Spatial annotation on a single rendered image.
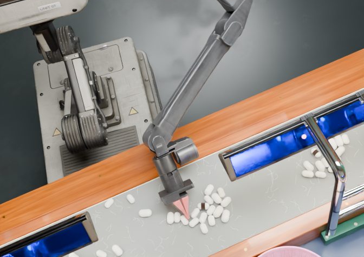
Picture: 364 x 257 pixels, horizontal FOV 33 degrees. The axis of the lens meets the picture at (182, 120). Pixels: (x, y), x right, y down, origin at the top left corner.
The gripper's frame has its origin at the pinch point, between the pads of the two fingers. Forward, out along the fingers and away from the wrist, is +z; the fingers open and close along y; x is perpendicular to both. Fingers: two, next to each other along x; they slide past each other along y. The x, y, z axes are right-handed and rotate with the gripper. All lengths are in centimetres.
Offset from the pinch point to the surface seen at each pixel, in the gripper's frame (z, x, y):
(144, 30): -51, 146, 22
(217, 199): -0.7, 0.3, 10.0
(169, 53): -36, 133, 28
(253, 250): 12.8, -12.1, 12.6
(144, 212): -5.1, 3.9, -11.1
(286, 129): -19.6, -29.9, 29.3
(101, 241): -2.4, 4.3, -25.9
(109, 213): -7.7, 9.0, -20.8
